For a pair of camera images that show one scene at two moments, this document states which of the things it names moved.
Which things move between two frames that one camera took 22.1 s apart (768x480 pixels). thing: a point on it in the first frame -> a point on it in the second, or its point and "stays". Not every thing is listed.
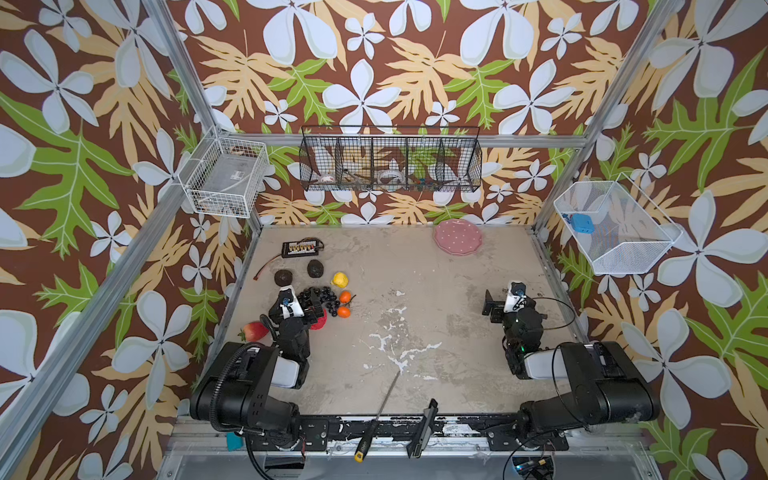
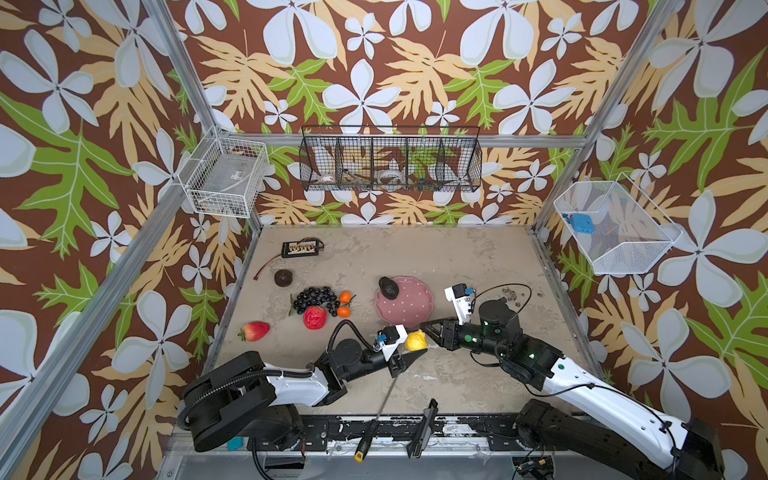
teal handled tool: x=234 y=442 stays
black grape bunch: x=316 y=297 stays
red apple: x=321 y=322 stays
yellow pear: x=340 y=279 -> x=416 y=341
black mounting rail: x=498 y=432 stays
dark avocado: x=315 y=268 -> x=389 y=288
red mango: x=253 y=331 stays
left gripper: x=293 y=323 -> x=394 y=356
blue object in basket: x=582 y=223 stays
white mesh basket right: x=624 y=232 stays
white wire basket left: x=226 y=178 stays
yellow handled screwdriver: x=366 y=439 stays
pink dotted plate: x=456 y=236 -> x=413 y=305
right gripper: x=498 y=308 -> x=450 y=334
